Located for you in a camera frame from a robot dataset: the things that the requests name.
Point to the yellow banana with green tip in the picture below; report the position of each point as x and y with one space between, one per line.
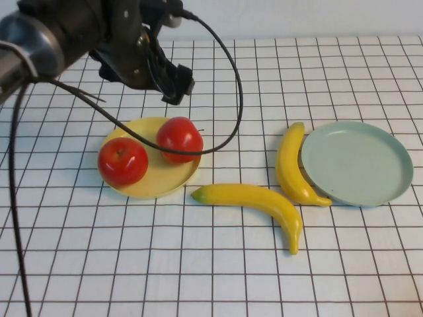
251 198

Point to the light blue plastic plate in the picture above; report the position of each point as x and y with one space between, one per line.
357 165

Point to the white grid tablecloth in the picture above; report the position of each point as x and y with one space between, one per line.
211 280

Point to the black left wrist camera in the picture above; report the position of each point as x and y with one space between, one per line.
165 6

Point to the white zip tie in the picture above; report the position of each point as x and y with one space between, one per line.
24 59

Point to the black zip tie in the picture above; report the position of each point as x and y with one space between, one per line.
92 97

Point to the yellow plastic plate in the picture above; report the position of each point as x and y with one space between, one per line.
165 178

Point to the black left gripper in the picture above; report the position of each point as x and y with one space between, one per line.
132 49

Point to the red apple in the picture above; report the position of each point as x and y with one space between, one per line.
178 135
122 162

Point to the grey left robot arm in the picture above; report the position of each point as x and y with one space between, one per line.
33 49

